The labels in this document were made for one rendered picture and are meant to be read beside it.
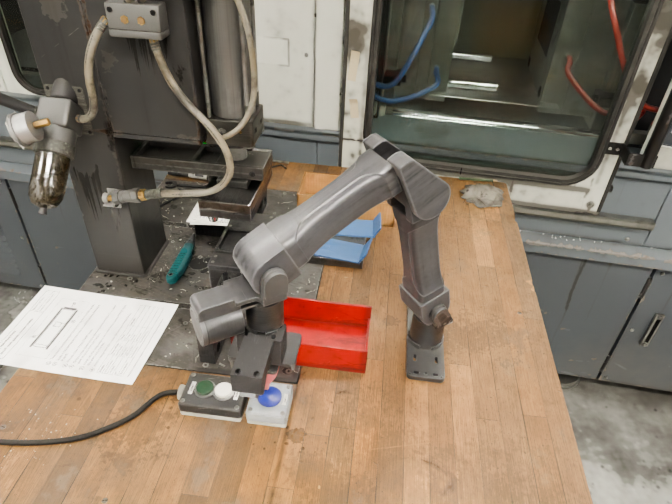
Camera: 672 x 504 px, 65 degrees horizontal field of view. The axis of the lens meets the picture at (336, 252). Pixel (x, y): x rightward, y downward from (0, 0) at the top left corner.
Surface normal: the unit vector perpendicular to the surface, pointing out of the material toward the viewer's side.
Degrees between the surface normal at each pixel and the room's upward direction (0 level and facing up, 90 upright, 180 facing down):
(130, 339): 1
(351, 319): 90
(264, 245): 27
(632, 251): 33
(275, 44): 90
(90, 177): 90
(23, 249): 90
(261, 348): 1
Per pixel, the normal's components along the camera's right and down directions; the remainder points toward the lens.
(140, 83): -0.12, 0.60
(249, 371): 0.05, -0.80
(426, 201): 0.50, 0.55
